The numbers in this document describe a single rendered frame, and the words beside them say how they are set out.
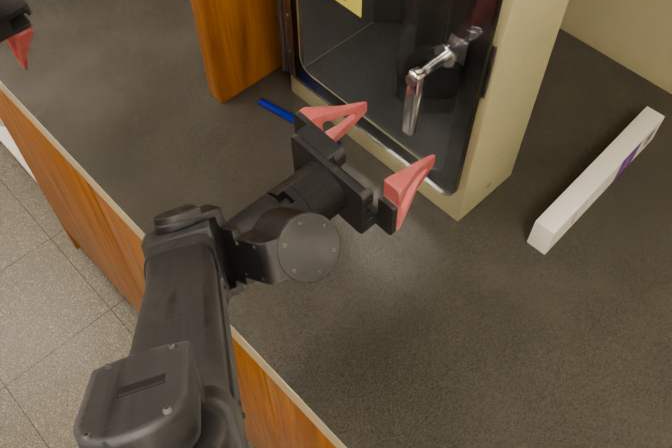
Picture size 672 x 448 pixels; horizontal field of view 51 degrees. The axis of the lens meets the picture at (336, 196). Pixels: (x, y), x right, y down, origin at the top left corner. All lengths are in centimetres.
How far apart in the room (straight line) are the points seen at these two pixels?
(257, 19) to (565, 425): 64
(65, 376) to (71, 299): 22
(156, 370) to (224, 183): 69
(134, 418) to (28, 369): 173
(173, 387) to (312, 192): 41
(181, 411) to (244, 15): 78
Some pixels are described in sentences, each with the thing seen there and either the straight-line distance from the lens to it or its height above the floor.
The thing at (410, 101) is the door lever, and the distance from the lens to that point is 72.
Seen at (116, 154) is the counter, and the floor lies 94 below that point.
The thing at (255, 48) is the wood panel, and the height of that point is 100.
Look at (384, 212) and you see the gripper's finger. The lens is 67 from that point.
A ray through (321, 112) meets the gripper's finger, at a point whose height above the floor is 117.
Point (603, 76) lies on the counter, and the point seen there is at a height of 94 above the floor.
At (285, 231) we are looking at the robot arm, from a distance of 56.
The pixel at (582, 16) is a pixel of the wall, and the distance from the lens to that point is 121.
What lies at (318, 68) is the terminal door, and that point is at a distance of 93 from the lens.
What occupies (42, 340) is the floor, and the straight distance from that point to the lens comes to 201.
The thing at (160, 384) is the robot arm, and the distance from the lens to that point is 27.
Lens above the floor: 170
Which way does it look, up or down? 54 degrees down
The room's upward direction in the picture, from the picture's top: straight up
